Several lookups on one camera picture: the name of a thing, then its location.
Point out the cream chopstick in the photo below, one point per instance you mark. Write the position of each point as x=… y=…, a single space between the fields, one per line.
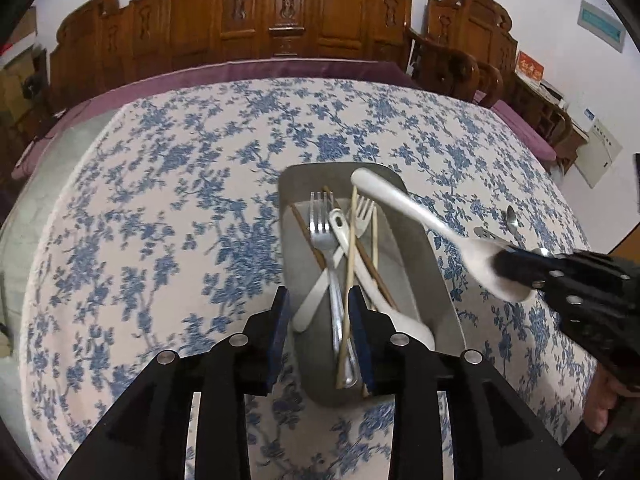
x=350 y=260

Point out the red box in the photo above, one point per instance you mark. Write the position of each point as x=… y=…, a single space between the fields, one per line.
x=530 y=66

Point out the grey metal tray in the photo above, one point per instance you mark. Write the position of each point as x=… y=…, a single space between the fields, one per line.
x=295 y=280

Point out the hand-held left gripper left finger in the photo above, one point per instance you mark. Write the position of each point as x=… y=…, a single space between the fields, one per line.
x=280 y=332

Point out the brown wooden chopstick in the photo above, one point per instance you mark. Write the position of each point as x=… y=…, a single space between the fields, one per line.
x=385 y=287
x=306 y=235

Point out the blue floral tablecloth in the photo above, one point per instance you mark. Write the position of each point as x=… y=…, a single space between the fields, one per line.
x=175 y=210

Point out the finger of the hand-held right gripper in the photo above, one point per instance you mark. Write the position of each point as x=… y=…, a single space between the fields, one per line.
x=520 y=267

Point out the wooden chair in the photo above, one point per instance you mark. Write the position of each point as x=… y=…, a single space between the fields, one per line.
x=445 y=70
x=490 y=85

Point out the large white ceramic spoon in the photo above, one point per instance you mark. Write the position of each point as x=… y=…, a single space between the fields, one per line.
x=425 y=215

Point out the white wall panel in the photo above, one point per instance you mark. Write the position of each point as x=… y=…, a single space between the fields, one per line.
x=600 y=152

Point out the wooden bench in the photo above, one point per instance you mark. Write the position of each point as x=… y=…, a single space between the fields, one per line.
x=545 y=115

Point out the grey wall panel box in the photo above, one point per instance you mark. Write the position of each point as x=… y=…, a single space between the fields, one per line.
x=602 y=25

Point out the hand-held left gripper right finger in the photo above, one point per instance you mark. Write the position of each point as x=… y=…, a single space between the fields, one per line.
x=359 y=332

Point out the person's right hand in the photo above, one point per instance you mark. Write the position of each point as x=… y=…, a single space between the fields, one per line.
x=600 y=402

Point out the metal fork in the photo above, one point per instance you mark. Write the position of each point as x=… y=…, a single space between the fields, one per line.
x=364 y=215
x=322 y=240

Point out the carved wooden screen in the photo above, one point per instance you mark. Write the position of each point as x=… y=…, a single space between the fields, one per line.
x=250 y=15

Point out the cardboard box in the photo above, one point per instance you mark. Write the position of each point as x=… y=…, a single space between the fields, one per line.
x=17 y=30

